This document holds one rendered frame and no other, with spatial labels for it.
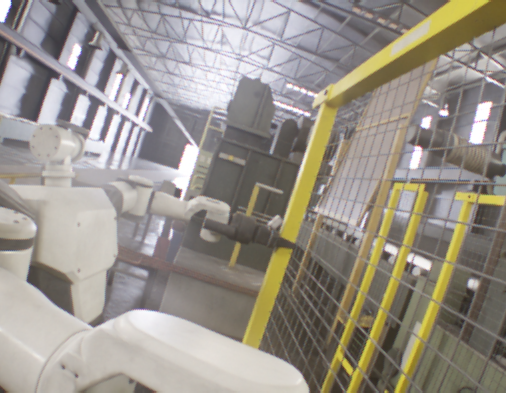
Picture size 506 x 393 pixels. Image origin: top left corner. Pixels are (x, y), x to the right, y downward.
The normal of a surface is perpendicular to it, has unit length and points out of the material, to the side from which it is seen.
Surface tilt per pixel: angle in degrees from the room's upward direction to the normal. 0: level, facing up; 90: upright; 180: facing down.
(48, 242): 74
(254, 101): 90
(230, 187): 90
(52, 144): 90
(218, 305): 90
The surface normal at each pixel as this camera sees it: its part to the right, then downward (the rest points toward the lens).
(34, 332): 0.00, -0.81
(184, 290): 0.11, 0.04
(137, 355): -0.30, -0.19
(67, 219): 0.69, -0.06
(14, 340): -0.14, -0.59
